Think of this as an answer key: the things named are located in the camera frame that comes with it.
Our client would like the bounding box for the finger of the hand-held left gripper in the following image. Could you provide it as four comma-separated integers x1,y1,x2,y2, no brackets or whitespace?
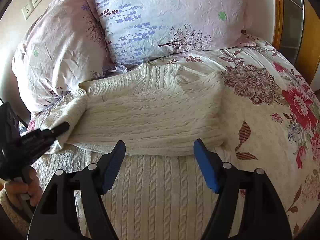
50,122,70,137

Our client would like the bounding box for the floral quilt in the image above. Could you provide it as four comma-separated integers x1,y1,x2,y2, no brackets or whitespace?
26,36,320,240

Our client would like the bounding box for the person's left hand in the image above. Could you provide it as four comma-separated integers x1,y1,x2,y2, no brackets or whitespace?
5,167,43,207

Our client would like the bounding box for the pink pillow with purple print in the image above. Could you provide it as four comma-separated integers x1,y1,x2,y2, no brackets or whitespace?
75,0,253,67

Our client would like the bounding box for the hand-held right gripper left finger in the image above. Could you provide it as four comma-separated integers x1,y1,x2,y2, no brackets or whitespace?
27,140,126,240

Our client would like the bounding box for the white wall socket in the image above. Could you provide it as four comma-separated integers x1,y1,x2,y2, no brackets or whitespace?
21,1,35,20

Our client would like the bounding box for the pink crinkled pillow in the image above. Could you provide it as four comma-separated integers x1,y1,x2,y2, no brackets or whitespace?
11,0,118,113

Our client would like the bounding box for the cream cable-knit sweater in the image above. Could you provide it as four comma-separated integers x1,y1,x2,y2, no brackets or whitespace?
31,64,247,240

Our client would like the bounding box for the wooden cabinet with glass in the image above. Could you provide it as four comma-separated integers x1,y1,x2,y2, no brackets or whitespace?
281,0,320,87

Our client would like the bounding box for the wooden bed headboard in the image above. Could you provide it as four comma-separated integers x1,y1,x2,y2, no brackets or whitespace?
241,0,285,49

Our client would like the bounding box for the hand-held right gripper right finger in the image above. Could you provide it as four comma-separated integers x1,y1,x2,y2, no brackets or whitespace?
193,138,293,240

